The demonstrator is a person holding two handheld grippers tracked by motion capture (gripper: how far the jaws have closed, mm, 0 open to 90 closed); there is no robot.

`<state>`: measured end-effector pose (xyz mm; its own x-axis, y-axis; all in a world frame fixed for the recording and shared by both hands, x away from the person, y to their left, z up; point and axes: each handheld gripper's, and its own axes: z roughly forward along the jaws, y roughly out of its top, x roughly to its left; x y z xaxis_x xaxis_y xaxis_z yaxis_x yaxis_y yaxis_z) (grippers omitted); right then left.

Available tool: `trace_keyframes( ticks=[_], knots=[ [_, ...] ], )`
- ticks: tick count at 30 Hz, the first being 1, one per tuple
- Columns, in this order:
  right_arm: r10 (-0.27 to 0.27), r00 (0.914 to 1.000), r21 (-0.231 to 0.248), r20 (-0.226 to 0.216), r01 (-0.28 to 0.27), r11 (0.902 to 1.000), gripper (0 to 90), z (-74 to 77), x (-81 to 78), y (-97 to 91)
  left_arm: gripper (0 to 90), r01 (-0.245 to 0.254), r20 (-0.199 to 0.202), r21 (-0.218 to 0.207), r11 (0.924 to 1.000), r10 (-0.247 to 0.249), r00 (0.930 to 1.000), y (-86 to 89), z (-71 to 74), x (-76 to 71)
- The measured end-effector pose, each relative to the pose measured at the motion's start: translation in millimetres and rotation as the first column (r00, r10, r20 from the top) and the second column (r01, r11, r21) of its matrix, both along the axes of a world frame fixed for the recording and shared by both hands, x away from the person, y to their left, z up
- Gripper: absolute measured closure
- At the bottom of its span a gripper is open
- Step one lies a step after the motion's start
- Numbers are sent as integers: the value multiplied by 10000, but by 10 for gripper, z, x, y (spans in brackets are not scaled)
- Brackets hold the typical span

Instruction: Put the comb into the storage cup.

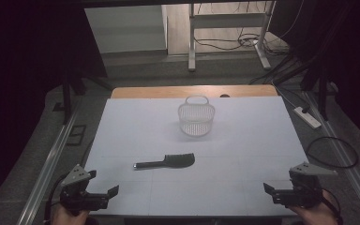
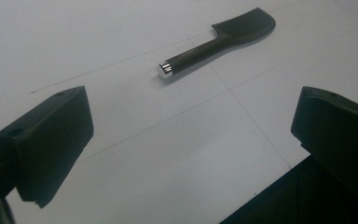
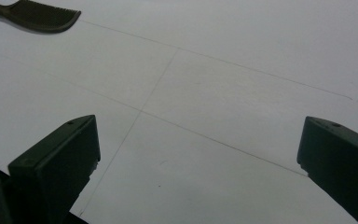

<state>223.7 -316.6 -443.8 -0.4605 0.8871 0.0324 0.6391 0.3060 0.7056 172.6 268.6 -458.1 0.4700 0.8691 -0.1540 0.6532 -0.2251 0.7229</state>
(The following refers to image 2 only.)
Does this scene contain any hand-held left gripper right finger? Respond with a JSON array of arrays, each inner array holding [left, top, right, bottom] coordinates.
[[290, 86, 358, 202]]

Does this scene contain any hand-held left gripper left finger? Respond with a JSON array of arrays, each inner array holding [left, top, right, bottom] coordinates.
[[0, 86, 95, 209]]

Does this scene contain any dark spatula with metal cap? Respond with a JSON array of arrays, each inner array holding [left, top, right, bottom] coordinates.
[[158, 7, 277, 78]]

